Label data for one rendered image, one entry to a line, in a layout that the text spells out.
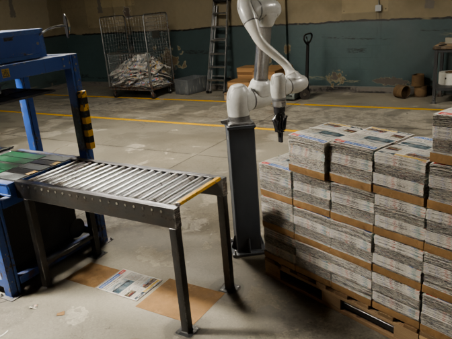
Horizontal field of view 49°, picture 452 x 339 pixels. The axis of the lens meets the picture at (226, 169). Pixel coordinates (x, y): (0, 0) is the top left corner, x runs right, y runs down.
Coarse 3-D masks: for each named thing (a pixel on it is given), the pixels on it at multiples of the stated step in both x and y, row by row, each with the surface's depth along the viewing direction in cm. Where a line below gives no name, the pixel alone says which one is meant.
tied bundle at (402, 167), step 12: (408, 144) 260; (420, 144) 258; (384, 156) 248; (396, 156) 243; (408, 156) 241; (420, 156) 240; (384, 168) 251; (396, 168) 245; (408, 168) 239; (420, 168) 234; (384, 180) 252; (396, 180) 246; (408, 180) 241; (420, 180) 236; (408, 192) 243; (420, 192) 237
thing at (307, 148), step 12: (300, 132) 297; (312, 132) 296; (300, 144) 289; (312, 144) 281; (324, 144) 274; (300, 156) 293; (312, 156) 284; (324, 156) 277; (312, 168) 287; (324, 168) 279
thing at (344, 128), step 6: (318, 126) 307; (324, 126) 306; (330, 126) 304; (336, 126) 303; (342, 126) 302; (348, 126) 301; (354, 126) 300; (342, 132) 291; (348, 132) 290; (354, 132) 289
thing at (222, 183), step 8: (72, 160) 375; (80, 160) 371; (88, 160) 369; (96, 160) 367; (144, 168) 340; (152, 168) 339; (160, 168) 337; (208, 176) 314; (216, 176) 313; (224, 176) 312; (216, 184) 312; (224, 184) 311; (208, 192) 317; (216, 192) 314; (224, 192) 312
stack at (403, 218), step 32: (288, 160) 324; (288, 192) 310; (320, 192) 290; (352, 192) 271; (288, 224) 318; (320, 224) 295; (384, 224) 259; (416, 224) 245; (288, 256) 327; (320, 256) 303; (384, 256) 265; (416, 256) 249; (320, 288) 310; (352, 288) 290; (384, 288) 270; (384, 320) 276; (416, 320) 260
